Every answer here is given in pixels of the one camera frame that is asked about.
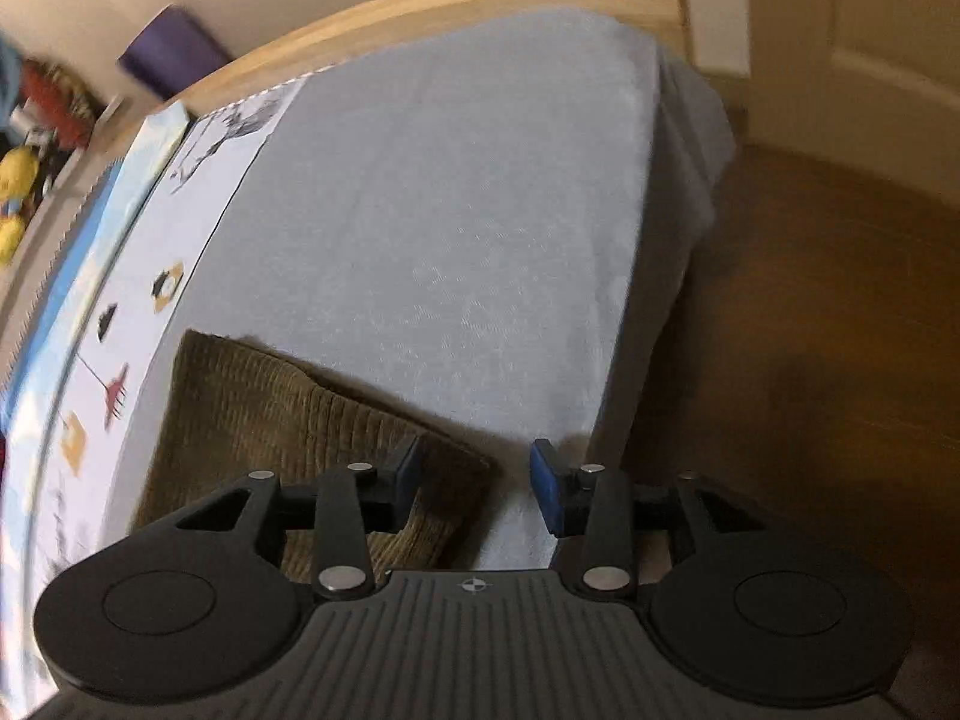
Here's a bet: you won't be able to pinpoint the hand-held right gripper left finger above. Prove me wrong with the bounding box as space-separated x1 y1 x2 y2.
176 435 425 602

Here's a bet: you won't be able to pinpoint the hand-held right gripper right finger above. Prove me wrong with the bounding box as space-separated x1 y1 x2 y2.
529 438 760 602

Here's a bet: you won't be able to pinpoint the brown corduroy pants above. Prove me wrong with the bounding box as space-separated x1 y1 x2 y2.
133 328 497 587

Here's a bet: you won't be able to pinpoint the light blue patterned blanket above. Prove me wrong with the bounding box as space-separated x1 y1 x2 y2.
0 101 190 432

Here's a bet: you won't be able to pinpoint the purple box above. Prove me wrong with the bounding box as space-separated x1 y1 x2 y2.
116 5 232 104

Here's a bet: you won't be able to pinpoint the yellow bear plush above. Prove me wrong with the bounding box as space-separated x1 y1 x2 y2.
0 146 40 205

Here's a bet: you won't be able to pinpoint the dark red cushion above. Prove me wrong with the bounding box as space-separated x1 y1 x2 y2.
19 58 100 152

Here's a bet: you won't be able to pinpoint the white door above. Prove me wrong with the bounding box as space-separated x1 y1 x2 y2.
742 0 960 192

